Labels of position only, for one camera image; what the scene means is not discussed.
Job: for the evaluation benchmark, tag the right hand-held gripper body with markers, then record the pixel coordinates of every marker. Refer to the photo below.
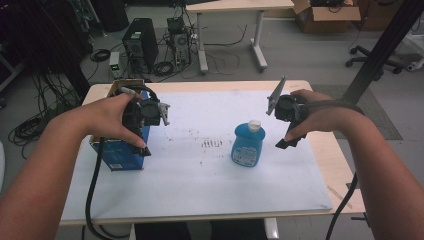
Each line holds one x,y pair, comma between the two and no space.
288,108

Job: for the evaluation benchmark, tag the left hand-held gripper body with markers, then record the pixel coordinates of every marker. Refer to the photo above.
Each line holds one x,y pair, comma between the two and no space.
148,110

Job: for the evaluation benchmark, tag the blue cardboard box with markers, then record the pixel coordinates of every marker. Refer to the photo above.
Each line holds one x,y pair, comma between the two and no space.
123,155

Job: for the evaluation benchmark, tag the blue bottle with white cap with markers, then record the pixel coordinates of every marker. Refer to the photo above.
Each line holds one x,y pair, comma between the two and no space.
246,146

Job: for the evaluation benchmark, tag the person's right hand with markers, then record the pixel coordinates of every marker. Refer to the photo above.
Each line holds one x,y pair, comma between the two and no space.
323,115

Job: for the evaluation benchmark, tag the person's left hand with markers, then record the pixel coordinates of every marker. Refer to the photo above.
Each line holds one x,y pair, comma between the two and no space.
106,116

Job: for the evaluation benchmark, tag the small white device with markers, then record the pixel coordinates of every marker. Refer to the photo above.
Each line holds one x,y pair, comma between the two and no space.
114,63

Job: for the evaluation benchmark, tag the white table mat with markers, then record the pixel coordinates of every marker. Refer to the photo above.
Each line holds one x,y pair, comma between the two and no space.
200,186

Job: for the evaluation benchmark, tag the black computer tower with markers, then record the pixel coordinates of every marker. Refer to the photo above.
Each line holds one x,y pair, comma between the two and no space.
141,43

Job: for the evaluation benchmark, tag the grey open computer case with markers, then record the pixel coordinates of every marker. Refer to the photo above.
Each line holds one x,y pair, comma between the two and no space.
180,45

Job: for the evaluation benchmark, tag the tan tape strip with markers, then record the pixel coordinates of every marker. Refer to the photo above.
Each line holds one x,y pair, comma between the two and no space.
338,196

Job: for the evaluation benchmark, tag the person's dark pants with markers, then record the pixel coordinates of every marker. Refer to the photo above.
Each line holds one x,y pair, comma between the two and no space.
173,231

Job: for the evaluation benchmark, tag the grey floor mat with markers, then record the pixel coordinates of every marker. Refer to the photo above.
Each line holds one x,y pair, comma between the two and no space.
376,113

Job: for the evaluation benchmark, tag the black office chair base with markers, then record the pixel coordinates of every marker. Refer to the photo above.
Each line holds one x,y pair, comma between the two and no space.
361,51

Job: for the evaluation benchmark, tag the open brown cardboard box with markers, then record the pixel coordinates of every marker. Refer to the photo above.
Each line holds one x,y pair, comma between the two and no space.
330,20

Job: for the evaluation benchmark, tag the light wooden desk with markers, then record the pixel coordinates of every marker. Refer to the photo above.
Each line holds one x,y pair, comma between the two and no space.
233,5

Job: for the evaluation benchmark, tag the black metal stand post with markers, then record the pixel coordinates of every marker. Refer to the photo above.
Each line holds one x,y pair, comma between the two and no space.
383,50

